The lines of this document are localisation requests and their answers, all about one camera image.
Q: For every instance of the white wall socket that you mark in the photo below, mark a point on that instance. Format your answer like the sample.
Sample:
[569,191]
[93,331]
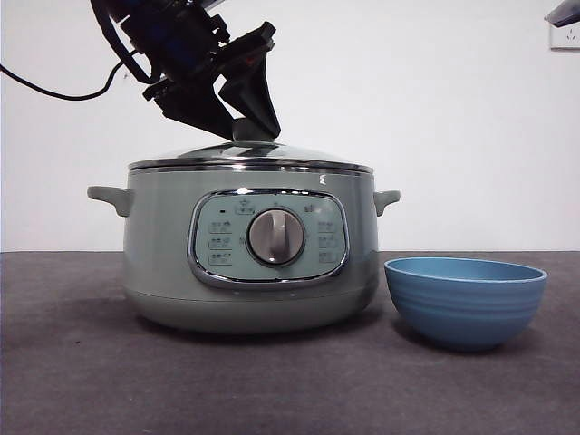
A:
[566,36]

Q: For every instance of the blue ribbed bowl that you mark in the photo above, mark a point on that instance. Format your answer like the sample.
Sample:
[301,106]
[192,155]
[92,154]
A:
[466,312]

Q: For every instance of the pale grey left camera box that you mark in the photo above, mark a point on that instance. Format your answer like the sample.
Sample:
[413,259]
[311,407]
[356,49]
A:
[210,3]

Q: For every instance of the pale grey right camera box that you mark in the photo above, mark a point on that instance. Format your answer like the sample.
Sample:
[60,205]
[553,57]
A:
[564,11]

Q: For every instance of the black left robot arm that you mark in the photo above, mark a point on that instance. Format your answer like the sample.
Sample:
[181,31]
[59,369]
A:
[149,6]

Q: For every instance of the glass lid with green knob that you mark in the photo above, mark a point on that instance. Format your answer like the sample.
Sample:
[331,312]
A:
[247,131]

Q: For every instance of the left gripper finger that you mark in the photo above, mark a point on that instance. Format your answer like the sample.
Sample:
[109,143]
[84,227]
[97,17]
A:
[195,106]
[254,95]

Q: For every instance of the pale grey camera box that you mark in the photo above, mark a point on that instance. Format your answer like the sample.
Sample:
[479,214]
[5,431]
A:
[210,3]
[564,11]

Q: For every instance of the pale green electric steamer pot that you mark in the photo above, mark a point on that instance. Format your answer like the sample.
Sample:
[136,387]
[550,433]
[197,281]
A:
[158,254]

